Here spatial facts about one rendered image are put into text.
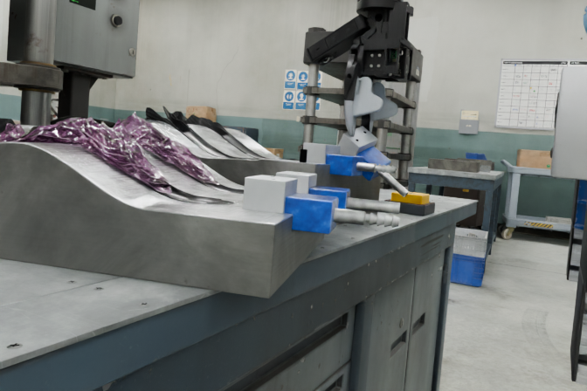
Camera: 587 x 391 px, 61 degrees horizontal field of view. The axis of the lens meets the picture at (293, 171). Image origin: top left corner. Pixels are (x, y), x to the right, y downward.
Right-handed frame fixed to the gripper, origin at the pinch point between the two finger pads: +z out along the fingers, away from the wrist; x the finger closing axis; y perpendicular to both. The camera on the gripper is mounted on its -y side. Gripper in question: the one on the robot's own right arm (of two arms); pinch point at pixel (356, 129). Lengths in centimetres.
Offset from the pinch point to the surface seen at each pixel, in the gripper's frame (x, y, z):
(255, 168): -17.6, -7.4, 6.8
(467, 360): 161, -2, 95
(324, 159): -13.3, 1.0, 4.8
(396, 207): -25.4, 15.6, 8.8
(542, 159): 580, -2, -2
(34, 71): -9, -71, -8
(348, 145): -3.0, 0.0, 2.6
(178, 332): -50, 8, 17
